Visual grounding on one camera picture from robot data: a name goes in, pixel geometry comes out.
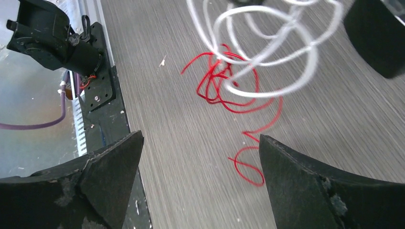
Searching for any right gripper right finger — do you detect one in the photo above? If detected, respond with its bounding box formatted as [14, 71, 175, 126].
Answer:
[259, 135, 405, 229]

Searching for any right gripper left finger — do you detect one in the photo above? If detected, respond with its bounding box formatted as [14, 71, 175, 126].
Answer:
[0, 131, 144, 229]

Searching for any white wire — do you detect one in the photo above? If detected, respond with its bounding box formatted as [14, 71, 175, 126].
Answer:
[186, 0, 345, 99]

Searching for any black metronome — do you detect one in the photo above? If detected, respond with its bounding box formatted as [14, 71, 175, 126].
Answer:
[343, 0, 405, 79]

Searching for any white slotted cable duct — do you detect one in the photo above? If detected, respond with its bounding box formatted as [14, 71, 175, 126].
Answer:
[69, 71, 87, 156]

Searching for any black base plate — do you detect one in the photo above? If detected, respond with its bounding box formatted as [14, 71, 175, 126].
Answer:
[79, 22, 152, 229]

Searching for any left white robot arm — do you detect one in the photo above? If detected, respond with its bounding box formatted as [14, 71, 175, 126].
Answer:
[1, 0, 106, 76]

